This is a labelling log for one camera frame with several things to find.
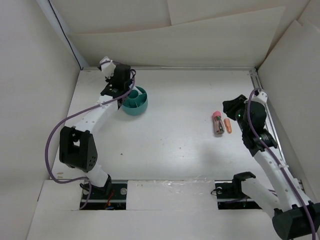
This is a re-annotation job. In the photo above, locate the wrist white camera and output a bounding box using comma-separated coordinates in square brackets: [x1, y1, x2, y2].
[98, 56, 116, 79]
[251, 90, 268, 105]

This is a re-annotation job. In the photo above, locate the orange translucent eraser case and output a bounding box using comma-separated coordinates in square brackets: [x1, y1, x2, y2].
[224, 118, 233, 134]

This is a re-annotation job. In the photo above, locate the pink capped pencil tube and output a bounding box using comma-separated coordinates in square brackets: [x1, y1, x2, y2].
[212, 111, 225, 135]

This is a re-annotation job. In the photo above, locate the aluminium rail right side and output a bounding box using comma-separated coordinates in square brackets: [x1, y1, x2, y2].
[246, 69, 289, 169]

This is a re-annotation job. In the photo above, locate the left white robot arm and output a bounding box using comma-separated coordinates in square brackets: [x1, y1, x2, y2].
[59, 64, 136, 199]

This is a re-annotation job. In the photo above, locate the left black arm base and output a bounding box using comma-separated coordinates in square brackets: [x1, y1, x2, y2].
[79, 177, 128, 211]

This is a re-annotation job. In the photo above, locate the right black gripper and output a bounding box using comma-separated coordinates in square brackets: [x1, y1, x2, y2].
[222, 94, 250, 134]

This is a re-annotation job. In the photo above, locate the teal round organizer container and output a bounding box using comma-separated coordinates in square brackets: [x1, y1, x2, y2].
[121, 86, 148, 116]

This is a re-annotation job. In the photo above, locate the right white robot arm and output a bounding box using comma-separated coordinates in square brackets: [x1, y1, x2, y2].
[222, 92, 320, 240]

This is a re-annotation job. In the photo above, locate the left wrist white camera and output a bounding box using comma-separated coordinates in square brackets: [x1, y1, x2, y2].
[98, 56, 116, 79]

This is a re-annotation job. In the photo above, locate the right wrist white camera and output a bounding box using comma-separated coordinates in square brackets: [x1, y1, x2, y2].
[251, 90, 268, 105]

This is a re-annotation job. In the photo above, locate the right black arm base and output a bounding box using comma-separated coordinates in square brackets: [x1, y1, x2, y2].
[210, 171, 261, 210]

